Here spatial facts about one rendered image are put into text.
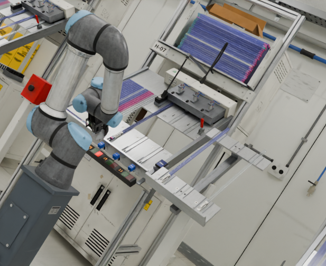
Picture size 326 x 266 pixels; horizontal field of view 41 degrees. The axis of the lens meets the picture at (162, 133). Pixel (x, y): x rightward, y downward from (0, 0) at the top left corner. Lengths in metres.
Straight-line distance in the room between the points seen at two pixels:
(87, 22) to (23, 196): 0.69
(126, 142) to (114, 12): 1.58
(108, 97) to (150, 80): 1.02
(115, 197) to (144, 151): 0.43
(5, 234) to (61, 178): 0.30
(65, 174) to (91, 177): 0.92
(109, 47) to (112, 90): 0.21
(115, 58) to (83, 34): 0.14
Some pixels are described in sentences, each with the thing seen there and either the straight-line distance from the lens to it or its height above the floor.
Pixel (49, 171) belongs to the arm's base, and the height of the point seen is 0.59.
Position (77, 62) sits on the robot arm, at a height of 1.00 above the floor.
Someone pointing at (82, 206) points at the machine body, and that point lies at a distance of 2.63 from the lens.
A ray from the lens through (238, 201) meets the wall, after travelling 3.94.
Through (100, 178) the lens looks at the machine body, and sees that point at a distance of 2.58.
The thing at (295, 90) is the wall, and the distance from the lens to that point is 4.03.
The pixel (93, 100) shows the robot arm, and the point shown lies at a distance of 1.89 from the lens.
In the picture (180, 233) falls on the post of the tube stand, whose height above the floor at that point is 0.58.
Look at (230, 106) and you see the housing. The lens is 2.48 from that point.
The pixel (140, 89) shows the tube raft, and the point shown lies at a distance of 2.62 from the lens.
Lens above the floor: 1.01
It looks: 2 degrees down
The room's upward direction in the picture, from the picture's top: 32 degrees clockwise
